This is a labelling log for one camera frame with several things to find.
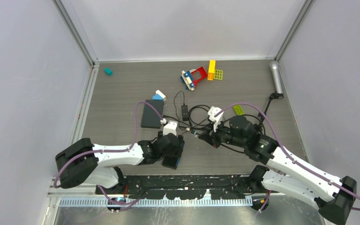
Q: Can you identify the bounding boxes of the black mini tripod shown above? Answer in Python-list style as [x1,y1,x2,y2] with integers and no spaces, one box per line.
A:
[257,92,284,133]

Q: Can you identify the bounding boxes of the black microphone cable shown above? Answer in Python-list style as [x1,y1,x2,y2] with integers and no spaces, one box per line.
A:
[163,105,213,129]

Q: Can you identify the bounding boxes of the lime green grid plate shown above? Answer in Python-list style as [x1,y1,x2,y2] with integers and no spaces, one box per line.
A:
[213,69,223,80]

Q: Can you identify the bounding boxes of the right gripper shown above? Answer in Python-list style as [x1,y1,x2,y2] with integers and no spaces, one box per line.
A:
[199,117,247,148]

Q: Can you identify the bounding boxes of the silver microphone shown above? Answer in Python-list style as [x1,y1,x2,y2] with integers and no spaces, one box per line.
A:
[270,61,284,94]

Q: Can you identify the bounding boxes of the black power adapter cable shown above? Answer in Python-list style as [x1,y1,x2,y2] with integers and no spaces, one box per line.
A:
[173,90,212,143]

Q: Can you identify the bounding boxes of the red blue toy vehicle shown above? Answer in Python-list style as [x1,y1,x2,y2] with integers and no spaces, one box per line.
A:
[180,67,208,91]

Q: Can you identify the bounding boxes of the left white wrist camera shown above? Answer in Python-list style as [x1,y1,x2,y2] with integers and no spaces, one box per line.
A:
[163,120,178,136]

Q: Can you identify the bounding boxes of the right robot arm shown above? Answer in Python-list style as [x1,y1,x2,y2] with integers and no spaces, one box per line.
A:
[198,116,357,225]

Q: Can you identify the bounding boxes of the blue white toy brick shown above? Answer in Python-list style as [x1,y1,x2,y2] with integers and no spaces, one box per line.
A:
[152,90,166,101]

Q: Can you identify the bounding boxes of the black network switch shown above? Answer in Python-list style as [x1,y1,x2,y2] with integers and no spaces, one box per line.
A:
[162,156,180,170]

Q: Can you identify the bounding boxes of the green toy brick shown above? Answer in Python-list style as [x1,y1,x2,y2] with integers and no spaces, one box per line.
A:
[232,105,245,115]

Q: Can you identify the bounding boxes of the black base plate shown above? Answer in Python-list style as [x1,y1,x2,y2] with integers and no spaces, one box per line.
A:
[104,174,268,200]

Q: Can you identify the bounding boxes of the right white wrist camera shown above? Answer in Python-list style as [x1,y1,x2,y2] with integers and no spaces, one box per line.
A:
[207,106,224,132]

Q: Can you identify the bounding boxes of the black power adapter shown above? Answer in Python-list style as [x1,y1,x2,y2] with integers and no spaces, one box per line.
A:
[181,104,189,121]

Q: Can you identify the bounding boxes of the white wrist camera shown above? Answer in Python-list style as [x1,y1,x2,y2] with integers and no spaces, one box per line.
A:
[163,120,178,136]
[207,106,224,132]

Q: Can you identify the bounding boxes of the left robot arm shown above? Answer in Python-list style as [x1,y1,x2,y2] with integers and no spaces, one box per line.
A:
[53,132,185,194]

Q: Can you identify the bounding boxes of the yellow toy brick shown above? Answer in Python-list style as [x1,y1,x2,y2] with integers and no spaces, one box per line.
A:
[207,60,216,81]

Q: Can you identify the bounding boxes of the teal block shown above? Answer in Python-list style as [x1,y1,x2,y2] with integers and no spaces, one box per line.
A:
[104,67,113,76]

